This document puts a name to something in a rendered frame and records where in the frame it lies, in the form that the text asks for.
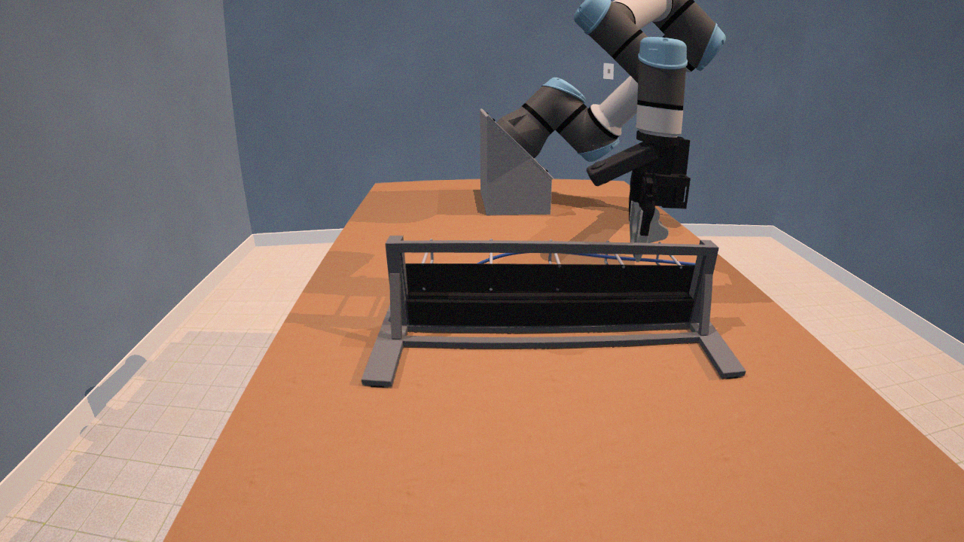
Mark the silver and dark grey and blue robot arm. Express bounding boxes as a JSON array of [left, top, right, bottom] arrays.
[[497, 0, 726, 187]]

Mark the grey free-standing rack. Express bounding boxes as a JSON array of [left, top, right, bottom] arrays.
[[361, 236, 746, 388]]

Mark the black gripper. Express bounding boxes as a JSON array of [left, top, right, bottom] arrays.
[[629, 130, 691, 243]]

